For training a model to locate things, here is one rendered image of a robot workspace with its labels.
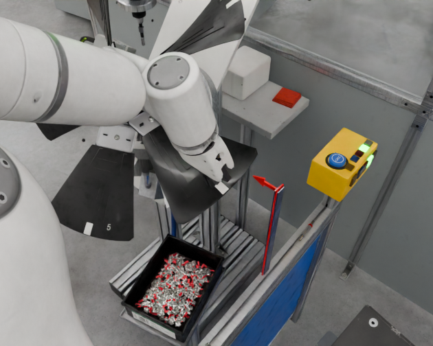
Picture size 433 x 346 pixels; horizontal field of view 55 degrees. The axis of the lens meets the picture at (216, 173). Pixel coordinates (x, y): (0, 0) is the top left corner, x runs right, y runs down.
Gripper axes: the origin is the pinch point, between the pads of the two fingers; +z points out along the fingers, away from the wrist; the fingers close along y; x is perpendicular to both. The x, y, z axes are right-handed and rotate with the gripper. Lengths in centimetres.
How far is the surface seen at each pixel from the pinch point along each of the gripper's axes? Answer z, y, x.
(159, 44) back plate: 12, 47, -28
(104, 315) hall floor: 108, 50, 50
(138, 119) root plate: 0.6, 24.2, -2.1
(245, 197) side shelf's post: 103, 31, -30
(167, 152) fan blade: 0.5, 12.3, 0.8
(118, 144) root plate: 7.2, 28.8, 3.9
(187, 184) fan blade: 1.6, 4.1, 3.9
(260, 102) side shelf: 48, 28, -47
